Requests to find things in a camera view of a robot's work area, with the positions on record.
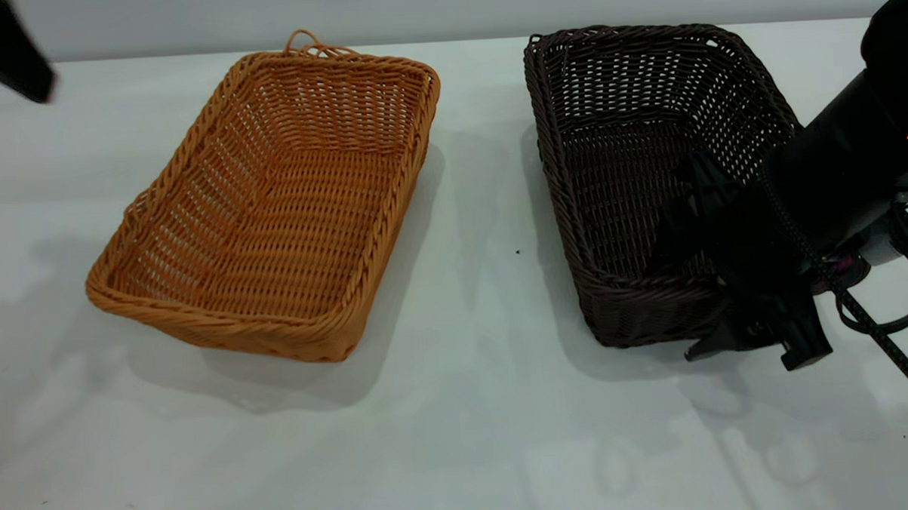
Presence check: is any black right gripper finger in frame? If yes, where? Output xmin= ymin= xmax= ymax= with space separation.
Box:
xmin=642 ymin=150 xmax=744 ymax=281
xmin=682 ymin=304 xmax=777 ymax=362

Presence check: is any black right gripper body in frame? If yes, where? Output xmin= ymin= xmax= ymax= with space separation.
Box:
xmin=712 ymin=173 xmax=816 ymax=333

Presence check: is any dark brown wicker basket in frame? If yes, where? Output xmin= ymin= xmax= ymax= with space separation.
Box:
xmin=522 ymin=17 xmax=875 ymax=352

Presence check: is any light brown wicker basket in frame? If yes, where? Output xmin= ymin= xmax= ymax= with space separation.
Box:
xmin=77 ymin=26 xmax=451 ymax=372

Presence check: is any braided black cable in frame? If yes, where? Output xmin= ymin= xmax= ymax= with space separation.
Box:
xmin=759 ymin=160 xmax=908 ymax=424

